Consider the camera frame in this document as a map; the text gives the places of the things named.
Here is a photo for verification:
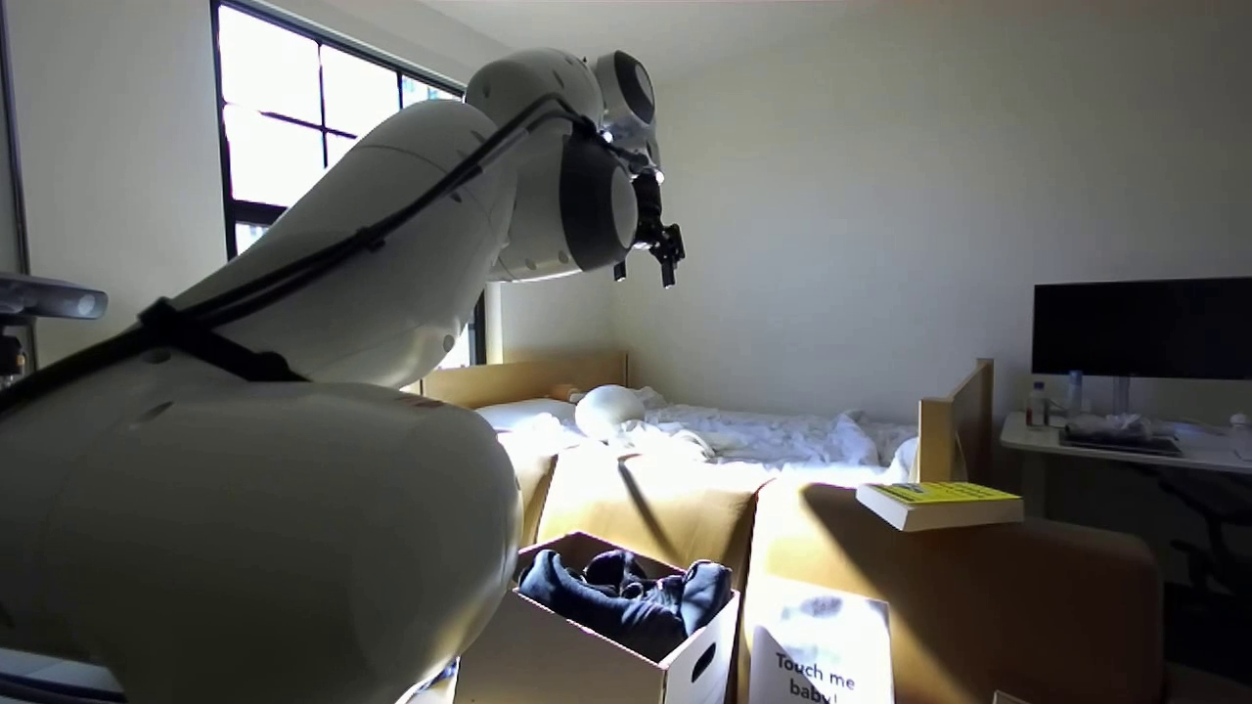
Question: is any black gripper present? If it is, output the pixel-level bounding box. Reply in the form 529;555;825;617
611;165;688;288

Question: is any dark navy cloth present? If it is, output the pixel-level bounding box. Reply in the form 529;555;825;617
517;542;735;660

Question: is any open cardboard box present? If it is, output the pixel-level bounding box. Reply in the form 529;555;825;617
452;527;743;704

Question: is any small box with white label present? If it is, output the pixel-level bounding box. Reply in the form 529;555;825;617
748;583;898;704

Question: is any bed with white sheets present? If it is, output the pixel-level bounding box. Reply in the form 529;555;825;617
478;385;921;471

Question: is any bed with white bedding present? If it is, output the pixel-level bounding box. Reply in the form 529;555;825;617
410;349;998;484

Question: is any yellow book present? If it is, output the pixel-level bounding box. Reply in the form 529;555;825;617
854;477;1027;535

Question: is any black framed window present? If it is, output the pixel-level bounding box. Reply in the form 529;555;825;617
212;0;488;366

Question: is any small bottle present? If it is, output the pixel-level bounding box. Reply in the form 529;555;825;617
1022;376;1057;431

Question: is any black monitor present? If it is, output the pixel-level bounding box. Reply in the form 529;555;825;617
1027;273;1252;384

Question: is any white desk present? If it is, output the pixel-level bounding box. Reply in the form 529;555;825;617
998;409;1252;590

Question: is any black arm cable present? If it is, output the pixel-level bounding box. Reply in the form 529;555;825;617
0;89;619;413

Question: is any grey metal bracket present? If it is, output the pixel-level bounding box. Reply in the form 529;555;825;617
0;269;112;384

